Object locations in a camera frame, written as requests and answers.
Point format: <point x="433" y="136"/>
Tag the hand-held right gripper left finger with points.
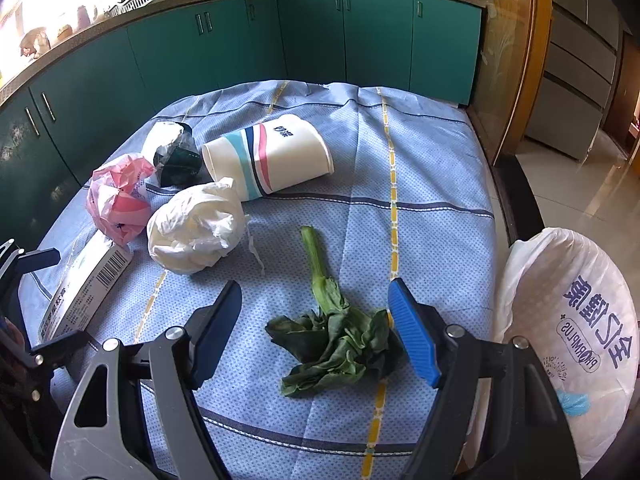
<point x="215" y="340"/>

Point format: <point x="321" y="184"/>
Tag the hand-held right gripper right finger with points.
<point x="415" y="340"/>

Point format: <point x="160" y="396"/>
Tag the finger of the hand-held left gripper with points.
<point x="50" y="360"/>
<point x="42" y="260"/>

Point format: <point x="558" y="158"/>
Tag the white medicine box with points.
<point x="85" y="290"/>

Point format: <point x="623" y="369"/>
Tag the wilted green vegetable leaf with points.
<point x="340" y="340"/>

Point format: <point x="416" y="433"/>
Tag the pink plastic bag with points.
<point x="115" y="200"/>

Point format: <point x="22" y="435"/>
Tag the white paper ball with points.
<point x="190" y="230"/>

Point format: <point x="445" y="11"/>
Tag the white-lined trash basket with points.
<point x="550" y="285"/>

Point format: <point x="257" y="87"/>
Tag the dark green white wrapper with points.
<point x="175" y="160"/>

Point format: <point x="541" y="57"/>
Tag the striped white paper cup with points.
<point x="280" y="160"/>

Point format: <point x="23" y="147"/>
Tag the blue checked tablecloth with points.
<point x="425" y="185"/>

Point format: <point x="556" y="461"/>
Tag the grey kitchen countertop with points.
<point x="60" y="57"/>

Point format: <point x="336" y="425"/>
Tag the wooden framed glass door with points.
<point x="505" y="60"/>

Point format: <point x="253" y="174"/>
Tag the green base cabinets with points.
<point x="350" y="45"/>

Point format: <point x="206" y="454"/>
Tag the silver refrigerator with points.
<point x="575" y="75"/>

